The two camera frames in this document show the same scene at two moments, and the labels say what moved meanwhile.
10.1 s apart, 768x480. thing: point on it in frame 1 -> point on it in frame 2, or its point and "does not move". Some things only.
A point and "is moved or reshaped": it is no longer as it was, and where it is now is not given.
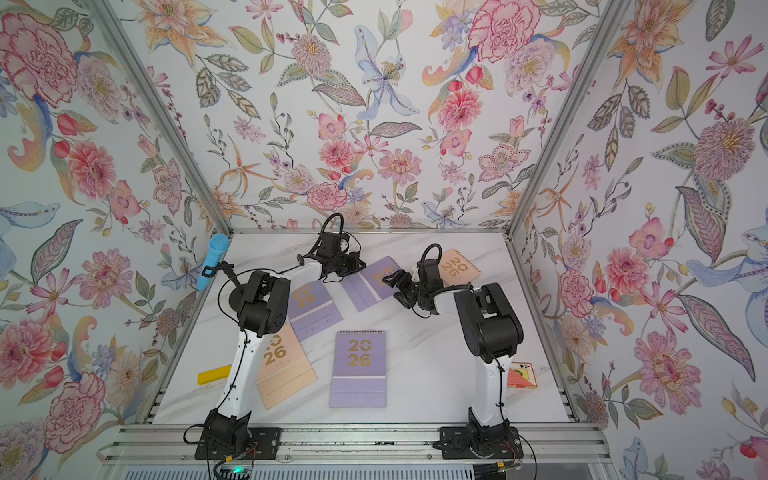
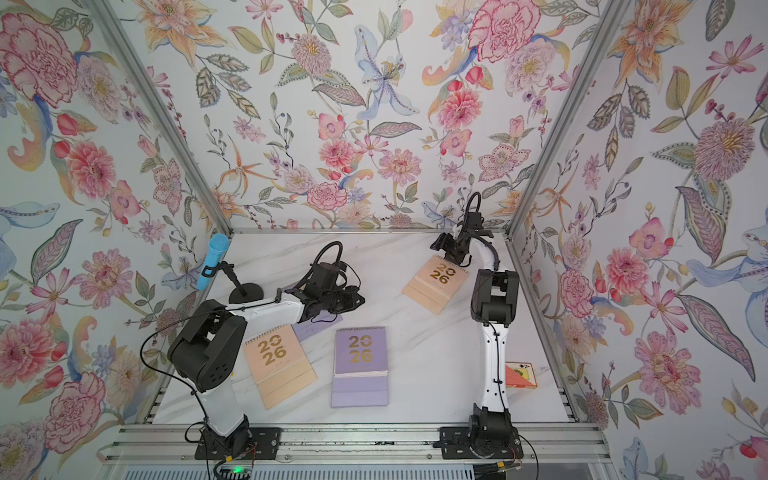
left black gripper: x=354 y=262 -> x=351 y=295
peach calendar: x=455 y=269 is moved or reshaped
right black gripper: x=401 y=274 -> x=443 y=242
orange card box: x=521 y=375 does not move
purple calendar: x=367 y=287 -> x=361 y=377
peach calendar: x=286 y=367 does not move
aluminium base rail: x=354 y=444 does not move
